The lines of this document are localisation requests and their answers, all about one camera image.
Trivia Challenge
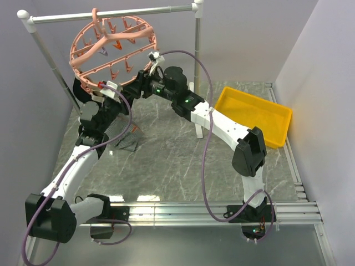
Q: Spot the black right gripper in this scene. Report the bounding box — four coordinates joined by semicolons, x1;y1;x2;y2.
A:
123;66;176;103

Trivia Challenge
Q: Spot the grey striped boxer underwear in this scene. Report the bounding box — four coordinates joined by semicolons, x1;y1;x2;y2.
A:
105;115;144;152

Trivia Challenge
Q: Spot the pink round clip hanger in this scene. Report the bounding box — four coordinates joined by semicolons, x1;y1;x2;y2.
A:
69;18;158;97

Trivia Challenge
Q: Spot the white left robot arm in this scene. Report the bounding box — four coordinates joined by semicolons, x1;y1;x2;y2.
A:
25;94;132;243

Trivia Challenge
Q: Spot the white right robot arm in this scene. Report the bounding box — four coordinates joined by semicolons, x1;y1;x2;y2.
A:
122;66;274;223

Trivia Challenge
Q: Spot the black underwear white waistband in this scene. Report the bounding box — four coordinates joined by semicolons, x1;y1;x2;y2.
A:
72;78;94;104

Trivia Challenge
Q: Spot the silver clothes rack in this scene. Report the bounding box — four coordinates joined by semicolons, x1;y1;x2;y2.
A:
16;0;205;139

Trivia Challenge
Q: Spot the yellow plastic tray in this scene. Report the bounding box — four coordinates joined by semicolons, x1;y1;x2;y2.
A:
215;86;292;149

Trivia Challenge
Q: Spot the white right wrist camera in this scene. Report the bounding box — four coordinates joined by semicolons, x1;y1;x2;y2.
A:
148;51;165;76

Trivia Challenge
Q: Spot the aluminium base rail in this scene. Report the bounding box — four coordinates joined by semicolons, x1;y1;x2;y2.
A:
30;201;324;228

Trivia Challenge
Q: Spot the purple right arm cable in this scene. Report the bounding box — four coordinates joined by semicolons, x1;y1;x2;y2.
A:
158;49;275;242

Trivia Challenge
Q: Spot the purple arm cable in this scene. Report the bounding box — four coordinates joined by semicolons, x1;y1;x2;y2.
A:
158;49;275;242
21;84;133;265

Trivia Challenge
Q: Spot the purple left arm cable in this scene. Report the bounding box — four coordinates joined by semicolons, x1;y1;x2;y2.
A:
21;84;133;265

